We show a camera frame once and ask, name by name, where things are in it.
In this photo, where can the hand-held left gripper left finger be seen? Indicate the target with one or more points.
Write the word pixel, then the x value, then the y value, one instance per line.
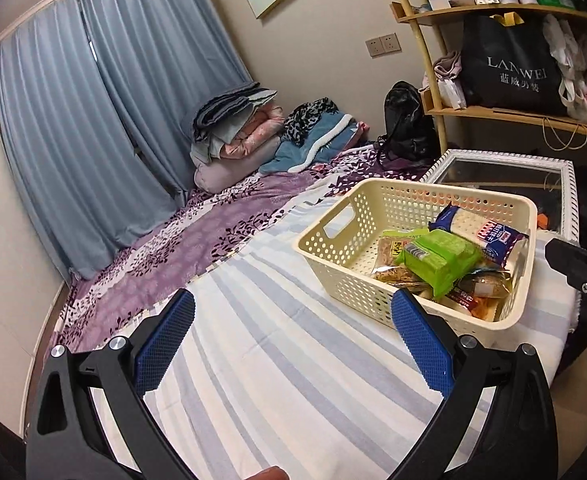
pixel 166 340

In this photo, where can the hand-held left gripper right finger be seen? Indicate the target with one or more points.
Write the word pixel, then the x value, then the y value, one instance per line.
pixel 423 345

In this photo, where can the red yellow snack packets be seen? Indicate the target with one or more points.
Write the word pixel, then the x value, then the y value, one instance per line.
pixel 478 310

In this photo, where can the blue and white snack packet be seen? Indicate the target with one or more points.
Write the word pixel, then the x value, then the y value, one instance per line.
pixel 493 235

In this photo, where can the small biscuit packet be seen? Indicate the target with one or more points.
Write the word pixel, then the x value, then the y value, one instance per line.
pixel 483 285

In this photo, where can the large green snack packet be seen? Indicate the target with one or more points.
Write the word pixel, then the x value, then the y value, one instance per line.
pixel 443 260

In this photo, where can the round cracker clear packet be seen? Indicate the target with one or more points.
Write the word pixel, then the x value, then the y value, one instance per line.
pixel 388 255

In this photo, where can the cream perforated plastic basket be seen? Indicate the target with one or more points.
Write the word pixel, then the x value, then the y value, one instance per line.
pixel 343 280

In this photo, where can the person's left hand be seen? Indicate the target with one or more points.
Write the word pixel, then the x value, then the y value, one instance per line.
pixel 268 474

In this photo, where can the striped blanket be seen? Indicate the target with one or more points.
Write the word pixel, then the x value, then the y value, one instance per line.
pixel 273 335

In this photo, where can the purple floral bedsheet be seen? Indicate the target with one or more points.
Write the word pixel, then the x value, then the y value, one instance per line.
pixel 198 230

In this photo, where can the white plastic bag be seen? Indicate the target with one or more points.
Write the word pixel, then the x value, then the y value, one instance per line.
pixel 571 60

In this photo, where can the white framed mirror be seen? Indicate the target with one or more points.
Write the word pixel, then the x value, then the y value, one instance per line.
pixel 473 157

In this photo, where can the black shopping bag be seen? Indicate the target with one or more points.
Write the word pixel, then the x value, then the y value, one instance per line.
pixel 513 70

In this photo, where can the light pink pillow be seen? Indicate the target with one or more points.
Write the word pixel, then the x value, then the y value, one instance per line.
pixel 228 172

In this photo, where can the pink and white cloth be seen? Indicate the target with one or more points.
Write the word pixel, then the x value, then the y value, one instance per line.
pixel 446 72

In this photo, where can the grey-green folded cloth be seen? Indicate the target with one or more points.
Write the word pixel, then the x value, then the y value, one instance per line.
pixel 208 147

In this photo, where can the wooden shelf rack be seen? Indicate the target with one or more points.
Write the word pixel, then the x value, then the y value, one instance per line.
pixel 498 12

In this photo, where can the black backpack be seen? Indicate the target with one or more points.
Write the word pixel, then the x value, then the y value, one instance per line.
pixel 408 120

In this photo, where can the pink folded quilt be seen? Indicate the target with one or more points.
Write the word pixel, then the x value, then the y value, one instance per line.
pixel 258 135

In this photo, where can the blue fleece blanket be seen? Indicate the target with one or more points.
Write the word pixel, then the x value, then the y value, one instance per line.
pixel 318 145

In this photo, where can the dark grey folded blanket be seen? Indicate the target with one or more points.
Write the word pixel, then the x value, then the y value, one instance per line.
pixel 228 110

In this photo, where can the blue curtain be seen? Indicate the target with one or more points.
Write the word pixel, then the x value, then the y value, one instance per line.
pixel 98 110

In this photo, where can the small white box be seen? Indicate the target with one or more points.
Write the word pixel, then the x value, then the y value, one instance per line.
pixel 439 1

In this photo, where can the leopard print cloth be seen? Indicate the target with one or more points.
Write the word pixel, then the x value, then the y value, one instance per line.
pixel 308 117

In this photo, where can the wall socket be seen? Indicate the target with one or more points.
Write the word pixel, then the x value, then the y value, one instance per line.
pixel 382 45

